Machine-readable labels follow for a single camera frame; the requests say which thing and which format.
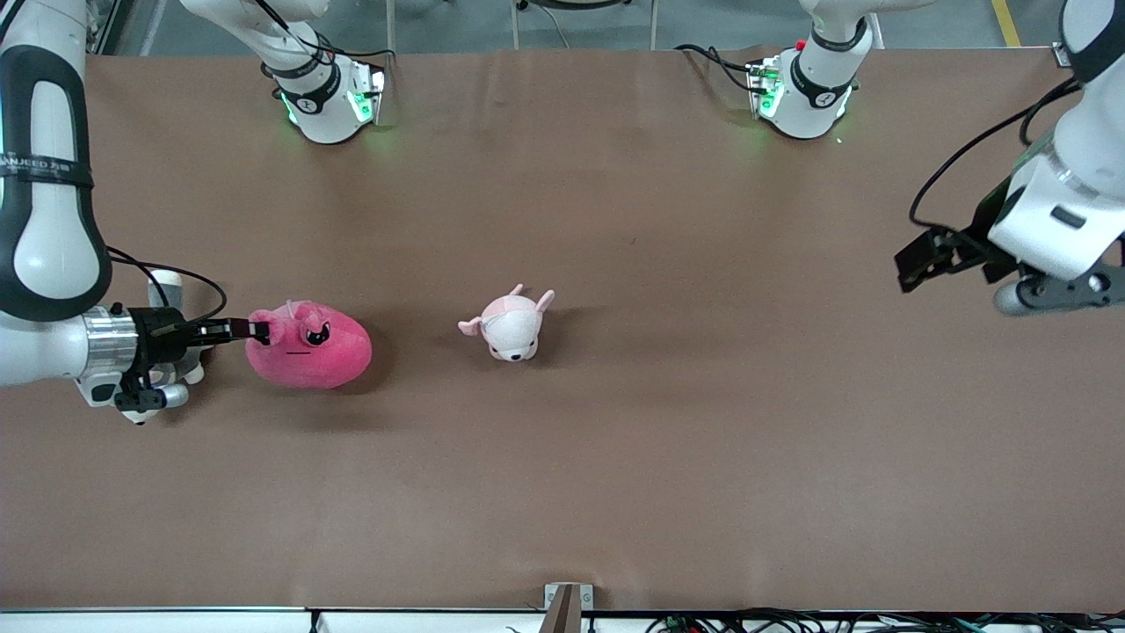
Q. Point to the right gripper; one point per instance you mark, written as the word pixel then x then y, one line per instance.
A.
pixel 161 335

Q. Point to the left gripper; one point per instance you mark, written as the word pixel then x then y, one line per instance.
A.
pixel 977 230

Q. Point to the hot pink round plush toy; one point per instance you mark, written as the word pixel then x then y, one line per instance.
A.
pixel 308 360

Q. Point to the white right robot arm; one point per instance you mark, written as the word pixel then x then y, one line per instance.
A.
pixel 44 246

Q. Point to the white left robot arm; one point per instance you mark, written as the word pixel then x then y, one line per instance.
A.
pixel 1094 132

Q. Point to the grey white husky plush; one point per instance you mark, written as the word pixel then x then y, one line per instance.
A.
pixel 165 288

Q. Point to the light pink dog plush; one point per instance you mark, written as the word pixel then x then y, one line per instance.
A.
pixel 510 330

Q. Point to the chair base metal legs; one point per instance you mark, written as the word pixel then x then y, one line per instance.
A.
pixel 571 3

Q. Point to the black frame profile with bracket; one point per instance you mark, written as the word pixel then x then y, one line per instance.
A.
pixel 1061 57

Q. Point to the white table edge rail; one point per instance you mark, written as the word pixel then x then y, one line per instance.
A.
pixel 176 622

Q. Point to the aluminium frame post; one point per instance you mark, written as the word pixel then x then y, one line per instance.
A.
pixel 107 26

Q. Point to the metal table edge bracket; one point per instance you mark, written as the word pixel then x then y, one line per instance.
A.
pixel 567 611

